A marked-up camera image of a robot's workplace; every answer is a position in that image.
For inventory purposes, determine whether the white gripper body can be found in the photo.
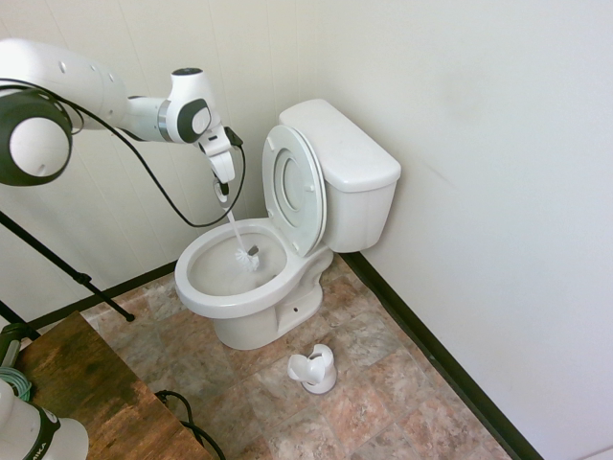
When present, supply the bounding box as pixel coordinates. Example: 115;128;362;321
196;125;238;185

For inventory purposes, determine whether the white toilet brush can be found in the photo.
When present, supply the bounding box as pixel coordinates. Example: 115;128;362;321
217;181;262;271

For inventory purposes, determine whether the white toilet seat cover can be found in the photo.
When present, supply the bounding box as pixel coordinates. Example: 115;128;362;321
275;125;329;258

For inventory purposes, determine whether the white toilet bowl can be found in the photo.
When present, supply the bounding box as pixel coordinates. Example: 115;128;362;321
173;218;334;352

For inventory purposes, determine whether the white toilet tank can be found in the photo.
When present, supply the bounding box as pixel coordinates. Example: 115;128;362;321
321;165;399;254

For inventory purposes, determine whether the black baseboard strip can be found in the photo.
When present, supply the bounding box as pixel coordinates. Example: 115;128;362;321
26;261;179;333
340;250;546;460

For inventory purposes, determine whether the white tank lid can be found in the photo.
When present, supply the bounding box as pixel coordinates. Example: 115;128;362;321
278;98;403;195

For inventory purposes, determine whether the white brush holder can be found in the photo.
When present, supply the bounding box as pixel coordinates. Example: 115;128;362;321
286;343;338;396

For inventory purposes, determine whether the dark wooden table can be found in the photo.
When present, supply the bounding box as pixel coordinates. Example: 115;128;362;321
12;310;213;460

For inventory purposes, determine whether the white toilet seat ring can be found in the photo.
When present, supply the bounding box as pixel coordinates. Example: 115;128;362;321
261;124;326;258

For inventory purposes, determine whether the black camera tripod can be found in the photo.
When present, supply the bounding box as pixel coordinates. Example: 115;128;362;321
0;209;136;340

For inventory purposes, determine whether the black power cable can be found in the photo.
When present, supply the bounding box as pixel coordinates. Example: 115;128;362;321
153;389;227;460

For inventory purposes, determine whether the dark green clamp handle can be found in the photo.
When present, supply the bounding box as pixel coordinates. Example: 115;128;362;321
0;322;24;371

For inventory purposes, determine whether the green coiled cable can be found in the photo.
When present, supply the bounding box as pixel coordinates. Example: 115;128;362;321
0;365;34;404

